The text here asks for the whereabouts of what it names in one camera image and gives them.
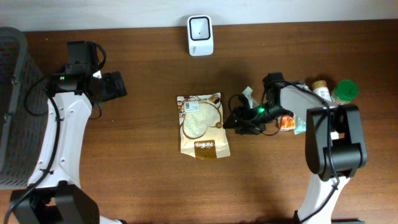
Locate glutinous rice bag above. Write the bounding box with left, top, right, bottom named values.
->
left=177, top=93, right=231, bottom=160

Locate orange tissue packet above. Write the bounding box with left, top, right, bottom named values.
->
left=278, top=115, right=295, bottom=131

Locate teal wipes packet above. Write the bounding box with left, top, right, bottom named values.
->
left=294, top=115, right=307, bottom=134

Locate white tube gold cap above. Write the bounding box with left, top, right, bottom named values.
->
left=312, top=80, right=340, bottom=141

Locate green lid jar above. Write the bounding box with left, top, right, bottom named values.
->
left=331, top=80, right=359, bottom=105

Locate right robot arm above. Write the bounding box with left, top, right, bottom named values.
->
left=223, top=72, right=368, bottom=223

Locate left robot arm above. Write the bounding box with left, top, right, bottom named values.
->
left=1, top=40, right=127, bottom=223

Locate white barcode scanner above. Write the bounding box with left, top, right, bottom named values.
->
left=187, top=15, right=214, bottom=57

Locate grey plastic mesh basket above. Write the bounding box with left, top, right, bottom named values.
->
left=1, top=27, right=47, bottom=190

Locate right black cable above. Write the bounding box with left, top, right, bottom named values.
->
left=228, top=80, right=340, bottom=223

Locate black cable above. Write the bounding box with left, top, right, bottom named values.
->
left=228, top=80, right=340, bottom=223
left=2, top=43, right=107, bottom=224

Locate left black cable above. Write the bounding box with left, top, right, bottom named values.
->
left=2, top=43, right=107, bottom=224

